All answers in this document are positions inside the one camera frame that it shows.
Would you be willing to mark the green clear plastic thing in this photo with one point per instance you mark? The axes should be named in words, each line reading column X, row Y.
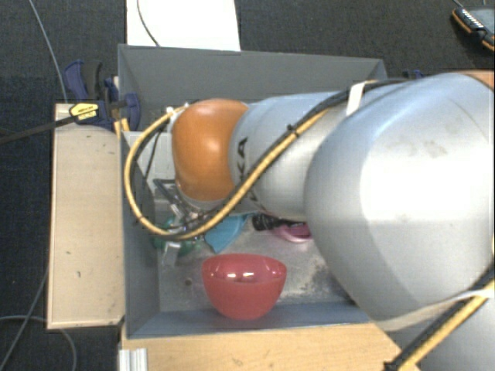
column 190, row 247

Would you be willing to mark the grey metal bin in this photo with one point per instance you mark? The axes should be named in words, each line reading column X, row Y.
column 174, row 72

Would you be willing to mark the red plastic bowl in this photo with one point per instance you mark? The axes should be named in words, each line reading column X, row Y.
column 243, row 288

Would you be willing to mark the pale wood flat board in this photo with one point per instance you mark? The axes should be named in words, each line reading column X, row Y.
column 85, row 207

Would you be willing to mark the light blue plastic cup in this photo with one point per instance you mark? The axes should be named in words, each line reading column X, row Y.
column 225, row 236

